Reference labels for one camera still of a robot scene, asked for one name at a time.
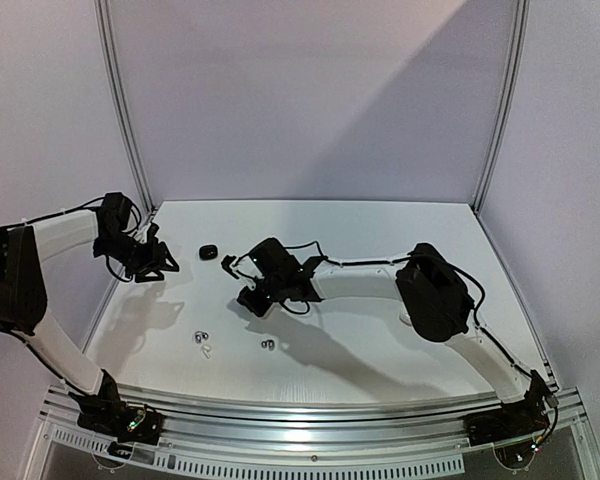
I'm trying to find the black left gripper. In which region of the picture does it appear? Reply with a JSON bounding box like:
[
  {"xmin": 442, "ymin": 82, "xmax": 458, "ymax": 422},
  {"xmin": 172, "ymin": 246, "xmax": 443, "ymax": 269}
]
[{"xmin": 95, "ymin": 231, "xmax": 180, "ymax": 282}]

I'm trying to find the black charging case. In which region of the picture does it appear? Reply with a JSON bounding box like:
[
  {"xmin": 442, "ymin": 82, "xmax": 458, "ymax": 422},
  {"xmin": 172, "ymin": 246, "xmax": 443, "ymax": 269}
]
[{"xmin": 198, "ymin": 244, "xmax": 218, "ymax": 261}]

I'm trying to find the white charging case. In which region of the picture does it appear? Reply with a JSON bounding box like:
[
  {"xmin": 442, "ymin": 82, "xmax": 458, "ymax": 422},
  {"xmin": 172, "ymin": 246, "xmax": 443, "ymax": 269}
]
[{"xmin": 399, "ymin": 312, "xmax": 411, "ymax": 324}]

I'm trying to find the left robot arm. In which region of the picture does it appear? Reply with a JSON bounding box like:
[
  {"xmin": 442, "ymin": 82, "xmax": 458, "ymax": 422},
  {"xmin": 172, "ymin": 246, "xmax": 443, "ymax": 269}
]
[{"xmin": 0, "ymin": 192, "xmax": 180, "ymax": 397}]

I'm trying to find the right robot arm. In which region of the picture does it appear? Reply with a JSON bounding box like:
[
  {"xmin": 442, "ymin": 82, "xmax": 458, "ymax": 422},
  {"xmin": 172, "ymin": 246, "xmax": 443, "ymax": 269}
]
[{"xmin": 221, "ymin": 237, "xmax": 555, "ymax": 436}]

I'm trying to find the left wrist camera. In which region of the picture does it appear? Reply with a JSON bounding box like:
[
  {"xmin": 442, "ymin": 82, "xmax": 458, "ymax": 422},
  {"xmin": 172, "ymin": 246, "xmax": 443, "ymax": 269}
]
[{"xmin": 137, "ymin": 222, "xmax": 159, "ymax": 245}]

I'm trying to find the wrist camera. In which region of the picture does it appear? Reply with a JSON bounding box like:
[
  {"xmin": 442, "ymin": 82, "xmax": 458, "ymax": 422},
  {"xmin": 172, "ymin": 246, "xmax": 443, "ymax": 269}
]
[
  {"xmin": 137, "ymin": 222, "xmax": 159, "ymax": 245},
  {"xmin": 220, "ymin": 255, "xmax": 254, "ymax": 286}
]

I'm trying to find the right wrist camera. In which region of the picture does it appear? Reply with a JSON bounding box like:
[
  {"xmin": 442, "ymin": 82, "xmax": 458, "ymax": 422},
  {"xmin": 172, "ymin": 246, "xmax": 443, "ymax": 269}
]
[{"xmin": 220, "ymin": 255, "xmax": 254, "ymax": 286}]

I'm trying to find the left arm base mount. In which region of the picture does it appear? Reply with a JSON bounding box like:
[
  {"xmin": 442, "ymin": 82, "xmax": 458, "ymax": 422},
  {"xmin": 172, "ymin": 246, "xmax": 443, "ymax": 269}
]
[{"xmin": 73, "ymin": 396, "xmax": 165, "ymax": 446}]

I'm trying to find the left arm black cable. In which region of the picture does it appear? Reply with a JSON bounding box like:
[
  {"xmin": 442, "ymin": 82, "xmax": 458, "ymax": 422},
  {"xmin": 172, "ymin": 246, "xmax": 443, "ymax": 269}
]
[{"xmin": 0, "ymin": 197, "xmax": 146, "ymax": 361}]

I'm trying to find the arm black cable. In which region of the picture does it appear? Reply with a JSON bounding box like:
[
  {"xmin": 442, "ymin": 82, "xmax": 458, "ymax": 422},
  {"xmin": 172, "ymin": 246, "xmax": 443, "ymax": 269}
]
[
  {"xmin": 279, "ymin": 240, "xmax": 546, "ymax": 381},
  {"xmin": 0, "ymin": 197, "xmax": 146, "ymax": 361}
]

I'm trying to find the perforated white cable tray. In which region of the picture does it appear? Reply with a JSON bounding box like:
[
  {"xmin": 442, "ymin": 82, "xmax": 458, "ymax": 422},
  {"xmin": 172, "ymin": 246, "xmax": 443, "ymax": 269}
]
[{"xmin": 27, "ymin": 425, "xmax": 465, "ymax": 479}]

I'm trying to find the aluminium front rail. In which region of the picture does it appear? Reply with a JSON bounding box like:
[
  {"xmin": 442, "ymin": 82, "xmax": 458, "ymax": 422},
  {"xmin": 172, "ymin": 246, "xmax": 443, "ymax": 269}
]
[{"xmin": 38, "ymin": 384, "xmax": 589, "ymax": 451}]

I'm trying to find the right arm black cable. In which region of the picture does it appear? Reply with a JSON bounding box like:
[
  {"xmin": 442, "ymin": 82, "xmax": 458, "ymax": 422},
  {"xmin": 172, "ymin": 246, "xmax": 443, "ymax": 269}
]
[{"xmin": 279, "ymin": 240, "xmax": 546, "ymax": 381}]

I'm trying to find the left aluminium corner post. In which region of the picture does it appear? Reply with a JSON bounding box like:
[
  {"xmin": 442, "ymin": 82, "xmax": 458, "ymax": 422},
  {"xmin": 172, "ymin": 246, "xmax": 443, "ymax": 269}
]
[{"xmin": 94, "ymin": 0, "xmax": 157, "ymax": 214}]

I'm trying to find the aluminium corner post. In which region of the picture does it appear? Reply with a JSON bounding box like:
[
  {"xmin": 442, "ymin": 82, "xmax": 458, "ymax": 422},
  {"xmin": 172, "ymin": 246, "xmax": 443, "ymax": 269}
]
[
  {"xmin": 471, "ymin": 0, "xmax": 530, "ymax": 217},
  {"xmin": 94, "ymin": 0, "xmax": 157, "ymax": 214}
]

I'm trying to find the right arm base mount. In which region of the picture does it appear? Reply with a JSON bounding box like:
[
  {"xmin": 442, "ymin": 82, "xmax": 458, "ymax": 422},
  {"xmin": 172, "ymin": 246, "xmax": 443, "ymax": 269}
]
[{"xmin": 462, "ymin": 396, "xmax": 551, "ymax": 446}]

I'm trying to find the right aluminium corner post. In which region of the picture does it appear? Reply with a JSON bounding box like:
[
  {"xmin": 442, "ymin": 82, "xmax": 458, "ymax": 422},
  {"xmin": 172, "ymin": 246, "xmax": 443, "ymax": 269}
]
[{"xmin": 471, "ymin": 0, "xmax": 530, "ymax": 217}]

